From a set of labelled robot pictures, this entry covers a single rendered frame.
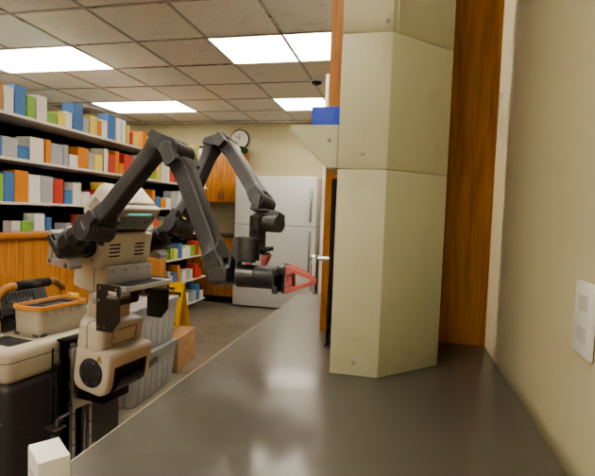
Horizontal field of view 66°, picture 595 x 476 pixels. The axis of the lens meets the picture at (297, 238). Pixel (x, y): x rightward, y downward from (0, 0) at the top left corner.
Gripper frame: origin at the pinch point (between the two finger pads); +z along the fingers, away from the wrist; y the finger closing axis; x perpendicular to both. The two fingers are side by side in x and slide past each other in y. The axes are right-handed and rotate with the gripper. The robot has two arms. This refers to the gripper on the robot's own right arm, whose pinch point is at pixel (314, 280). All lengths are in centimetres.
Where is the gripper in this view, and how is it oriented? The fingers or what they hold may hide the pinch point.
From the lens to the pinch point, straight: 111.4
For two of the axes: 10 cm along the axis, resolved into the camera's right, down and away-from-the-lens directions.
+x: -0.3, 10.0, 0.4
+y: 2.3, -0.3, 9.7
